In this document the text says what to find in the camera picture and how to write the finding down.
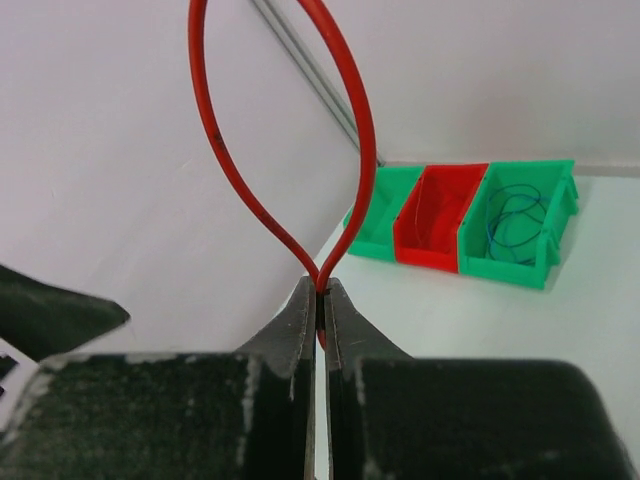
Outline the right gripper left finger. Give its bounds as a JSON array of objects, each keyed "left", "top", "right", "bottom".
[{"left": 1, "top": 277, "right": 316, "bottom": 479}]

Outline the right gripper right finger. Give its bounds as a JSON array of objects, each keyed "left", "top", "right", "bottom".
[{"left": 322, "top": 279, "right": 638, "bottom": 479}]

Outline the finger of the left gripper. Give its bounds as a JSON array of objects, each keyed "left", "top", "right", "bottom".
[{"left": 1, "top": 266, "right": 130, "bottom": 362}]

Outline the bright red wire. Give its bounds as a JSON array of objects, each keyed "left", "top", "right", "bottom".
[{"left": 188, "top": 0, "right": 377, "bottom": 351}]

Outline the light blue wire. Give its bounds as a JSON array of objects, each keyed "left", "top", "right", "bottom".
[{"left": 485, "top": 183, "right": 547, "bottom": 262}]

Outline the red bin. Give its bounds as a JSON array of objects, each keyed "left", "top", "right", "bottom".
[{"left": 393, "top": 163, "right": 488, "bottom": 274}]

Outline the right green bin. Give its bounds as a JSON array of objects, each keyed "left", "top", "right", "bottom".
[{"left": 458, "top": 159, "right": 579, "bottom": 290}]

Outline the green bin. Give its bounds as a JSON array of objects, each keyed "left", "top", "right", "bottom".
[
  {"left": 348, "top": 165, "right": 424, "bottom": 262},
  {"left": 458, "top": 159, "right": 579, "bottom": 290}
]

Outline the left green bin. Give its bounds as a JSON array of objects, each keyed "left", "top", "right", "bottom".
[{"left": 348, "top": 165, "right": 424, "bottom": 262}]

